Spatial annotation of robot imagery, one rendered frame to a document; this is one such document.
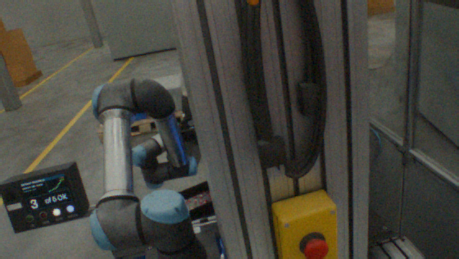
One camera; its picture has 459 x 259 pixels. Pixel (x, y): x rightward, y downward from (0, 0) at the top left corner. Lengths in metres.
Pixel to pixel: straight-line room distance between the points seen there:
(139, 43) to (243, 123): 8.59
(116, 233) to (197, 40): 0.67
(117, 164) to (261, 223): 0.59
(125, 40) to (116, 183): 8.14
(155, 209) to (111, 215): 0.12
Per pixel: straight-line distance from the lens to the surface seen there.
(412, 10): 1.42
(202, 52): 0.46
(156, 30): 8.90
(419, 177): 1.62
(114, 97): 1.18
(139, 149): 1.42
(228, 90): 0.48
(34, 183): 1.42
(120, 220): 1.01
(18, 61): 9.59
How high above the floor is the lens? 1.81
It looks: 26 degrees down
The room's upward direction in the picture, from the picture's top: 11 degrees counter-clockwise
